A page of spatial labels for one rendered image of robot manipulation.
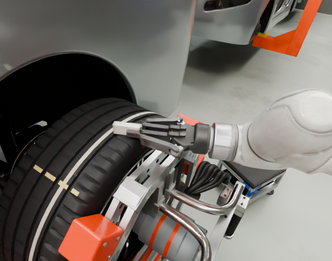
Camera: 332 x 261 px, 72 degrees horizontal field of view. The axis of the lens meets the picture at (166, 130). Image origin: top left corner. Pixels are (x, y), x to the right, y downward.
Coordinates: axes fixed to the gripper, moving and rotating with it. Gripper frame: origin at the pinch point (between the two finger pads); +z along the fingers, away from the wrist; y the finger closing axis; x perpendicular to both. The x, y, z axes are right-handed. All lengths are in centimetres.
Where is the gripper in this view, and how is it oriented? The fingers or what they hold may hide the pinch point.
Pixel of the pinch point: (127, 129)
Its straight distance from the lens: 57.8
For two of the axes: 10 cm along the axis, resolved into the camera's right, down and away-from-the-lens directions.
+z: -9.9, -1.3, 0.5
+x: 0.6, -7.5, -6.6
